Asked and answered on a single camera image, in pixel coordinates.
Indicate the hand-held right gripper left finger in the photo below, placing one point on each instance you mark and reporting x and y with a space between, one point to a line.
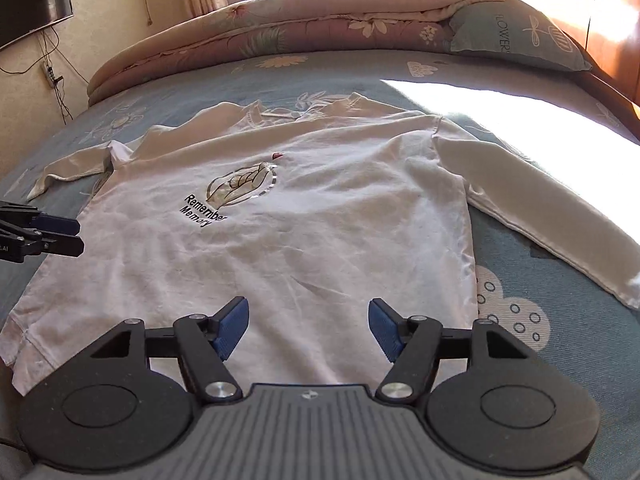
230 327

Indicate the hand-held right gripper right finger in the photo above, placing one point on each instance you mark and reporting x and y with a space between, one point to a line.
385 327

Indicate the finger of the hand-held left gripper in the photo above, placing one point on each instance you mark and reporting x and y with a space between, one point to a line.
57 224
57 246

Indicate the white long-sleeve shirt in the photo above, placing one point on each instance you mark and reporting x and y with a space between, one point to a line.
325 235

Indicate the white power strip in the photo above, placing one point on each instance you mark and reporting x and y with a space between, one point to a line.
49 74

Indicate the pink floral quilt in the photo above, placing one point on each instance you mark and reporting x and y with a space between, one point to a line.
300 30

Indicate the blue floral pillow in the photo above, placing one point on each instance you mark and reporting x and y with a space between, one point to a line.
520 35

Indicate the wooden headboard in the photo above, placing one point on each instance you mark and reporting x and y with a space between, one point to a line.
610 35

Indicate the black wall television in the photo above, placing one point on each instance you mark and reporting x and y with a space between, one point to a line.
30 5

